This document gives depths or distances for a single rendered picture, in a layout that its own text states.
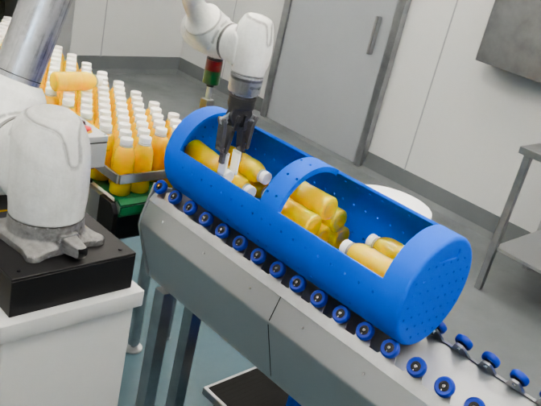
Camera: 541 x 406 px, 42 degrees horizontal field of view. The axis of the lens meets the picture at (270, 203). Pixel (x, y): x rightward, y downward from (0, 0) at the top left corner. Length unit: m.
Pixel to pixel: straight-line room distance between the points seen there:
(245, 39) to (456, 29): 3.61
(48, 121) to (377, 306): 0.79
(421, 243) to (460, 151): 3.78
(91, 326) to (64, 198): 0.29
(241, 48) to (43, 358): 0.89
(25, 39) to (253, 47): 0.58
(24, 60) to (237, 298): 0.82
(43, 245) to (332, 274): 0.65
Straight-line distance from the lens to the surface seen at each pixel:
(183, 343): 2.47
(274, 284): 1.82
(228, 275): 1.92
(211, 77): 2.61
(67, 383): 1.60
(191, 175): 1.96
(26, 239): 1.47
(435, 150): 5.42
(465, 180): 5.31
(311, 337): 1.75
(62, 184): 1.41
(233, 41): 1.85
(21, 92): 1.55
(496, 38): 4.92
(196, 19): 1.88
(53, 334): 1.49
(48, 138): 1.39
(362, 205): 1.89
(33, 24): 1.56
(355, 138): 5.80
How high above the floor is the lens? 1.81
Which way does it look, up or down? 23 degrees down
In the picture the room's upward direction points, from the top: 13 degrees clockwise
